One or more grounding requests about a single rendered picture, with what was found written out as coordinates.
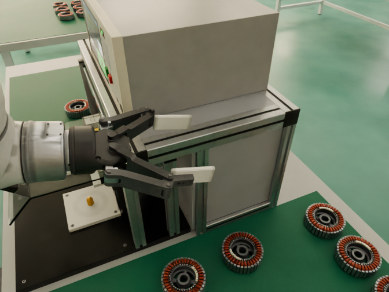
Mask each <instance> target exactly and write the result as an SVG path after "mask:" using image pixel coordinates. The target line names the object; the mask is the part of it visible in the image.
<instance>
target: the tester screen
mask: <svg viewBox="0 0 389 292"><path fill-rule="evenodd" d="M82 5H83V10H84V13H85V18H86V24H87V29H88V32H89V38H90V42H91V37H92V39H93V41H94V47H95V49H94V50H95V51H96V54H97V55H98V53H97V49H98V51H99V53H100V55H101V57H102V59H103V61H104V57H103V56H102V54H101V52H100V50H99V48H98V46H97V45H96V42H95V38H94V34H95V36H96V38H97V39H98V41H99V43H100V44H101V41H100V36H99V32H98V26H97V23H96V21H95V19H94V17H93V16H92V15H91V13H90V11H89V10H88V8H87V6H86V5H85V3H84V1H83V0H82ZM90 36H91V37H90ZM91 44H92V43H91ZM92 45H93V44H92ZM91 48H92V47H91ZM92 50H93V48H92ZM94 50H93V52H94ZM94 54H95V52H94ZM96 54H95V56H96ZM96 58H97V56H96ZM97 60H98V62H99V59H98V58H97ZM99 63H100V62H99Z"/></svg>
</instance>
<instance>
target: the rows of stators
mask: <svg viewBox="0 0 389 292"><path fill-rule="evenodd" d="M317 215H320V216H319V217H317ZM323 220H325V221H323ZM331 220H332V222H333V224H331ZM304 223H305V224H306V227H307V229H309V231H310V232H311V233H313V234H315V235H316V236H317V235H318V237H321V238H325V239H327V238H328V239H334V238H337V237H338V236H340V235H341V233H342V232H343V230H344V227H345V225H346V220H345V217H344V216H343V214H342V213H341V211H339V210H338V209H337V208H336V207H334V206H331V205H329V204H326V203H325V204H324V203H316V204H315V203H314V204H312V205H310V206H309V207H308V208H307V210H306V214H305V216H304ZM351 249H353V250H351ZM347 252H349V255H348V254H347ZM355 255H358V256H359V258H358V257H356V256H355ZM334 256H335V259H336V262H338V264H339V266H340V267H341V268H342V269H344V271H347V273H349V274H350V273H351V274H350V275H352V276H355V277H359V278H368V277H372V276H373V275H375V274H376V272H377V271H378V270H379V268H380V267H381V263H382V259H381V256H380V252H379V251H378V249H376V247H375V246H374V245H373V244H372V243H371V242H370V241H368V242H367V240H366V239H363V238H360V236H355V235H354V236H353V235H348V236H344V237H342V238H341V239H340V240H339V241H338V243H337V245H336V247H335V251H334ZM365 256H366V258H367V261H368V262H367V263H364V258H365ZM386 291H389V275H385V276H382V277H380V278H379V279H378V280H377V281H376V283H375V284H374V285H373V287H372V289H371V292H386Z"/></svg>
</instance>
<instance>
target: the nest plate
mask: <svg viewBox="0 0 389 292"><path fill-rule="evenodd" d="M89 196H90V197H92V198H93V201H94V204H93V205H92V206H88V204H87V201H86V199H87V197H89ZM63 198H64V205H65V212H66V216H67V223H68V229H69V232H73V231H77V230H79V229H82V228H86V227H89V226H91V225H94V224H98V223H100V222H103V221H106V220H110V219H113V218H116V217H119V216H121V213H120V211H119V210H118V207H117V203H116V199H115V195H114V193H113V189H112V187H107V186H105V185H102V186H99V187H95V188H94V186H93V185H92V186H90V187H86V188H82V189H79V190H76V191H72V192H69V193H66V194H63Z"/></svg>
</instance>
